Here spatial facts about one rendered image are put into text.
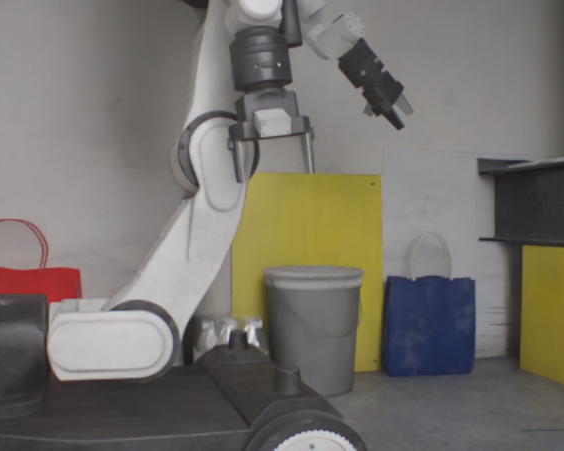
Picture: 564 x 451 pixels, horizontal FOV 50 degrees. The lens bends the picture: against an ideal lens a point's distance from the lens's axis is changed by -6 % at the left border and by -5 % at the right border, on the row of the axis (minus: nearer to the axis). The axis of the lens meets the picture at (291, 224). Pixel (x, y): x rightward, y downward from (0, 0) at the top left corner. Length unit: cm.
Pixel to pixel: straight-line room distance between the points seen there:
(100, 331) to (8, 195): 98
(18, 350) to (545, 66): 211
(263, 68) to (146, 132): 106
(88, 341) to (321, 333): 81
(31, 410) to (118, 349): 18
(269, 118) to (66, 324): 46
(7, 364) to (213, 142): 50
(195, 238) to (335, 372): 80
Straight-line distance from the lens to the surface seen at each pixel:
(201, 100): 112
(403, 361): 200
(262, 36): 94
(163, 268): 109
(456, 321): 203
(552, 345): 203
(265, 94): 93
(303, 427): 94
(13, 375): 110
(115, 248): 194
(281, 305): 174
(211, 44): 114
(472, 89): 237
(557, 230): 211
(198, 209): 106
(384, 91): 151
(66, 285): 180
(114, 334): 105
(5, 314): 110
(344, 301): 173
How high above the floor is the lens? 49
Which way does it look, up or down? level
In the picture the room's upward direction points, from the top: straight up
